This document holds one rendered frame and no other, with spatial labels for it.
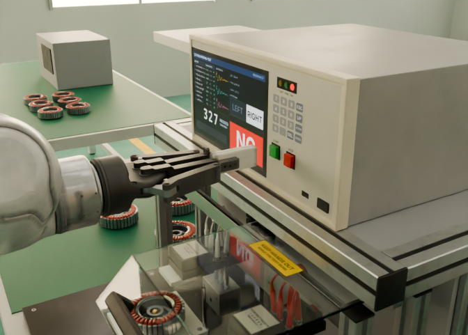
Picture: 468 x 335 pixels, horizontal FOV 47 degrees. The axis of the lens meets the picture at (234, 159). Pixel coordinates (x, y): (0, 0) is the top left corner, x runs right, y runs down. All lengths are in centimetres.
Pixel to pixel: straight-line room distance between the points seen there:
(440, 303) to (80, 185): 50
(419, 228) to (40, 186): 50
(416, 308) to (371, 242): 10
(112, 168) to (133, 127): 172
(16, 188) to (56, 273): 93
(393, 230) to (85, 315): 68
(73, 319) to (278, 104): 64
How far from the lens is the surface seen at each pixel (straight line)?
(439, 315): 82
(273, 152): 80
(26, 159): 45
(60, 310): 120
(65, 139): 231
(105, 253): 141
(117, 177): 66
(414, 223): 77
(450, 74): 79
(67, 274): 135
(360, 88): 67
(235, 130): 90
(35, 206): 46
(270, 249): 77
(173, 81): 592
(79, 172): 65
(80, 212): 65
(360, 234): 72
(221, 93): 92
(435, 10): 828
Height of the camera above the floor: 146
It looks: 21 degrees down
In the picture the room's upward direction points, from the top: straight up
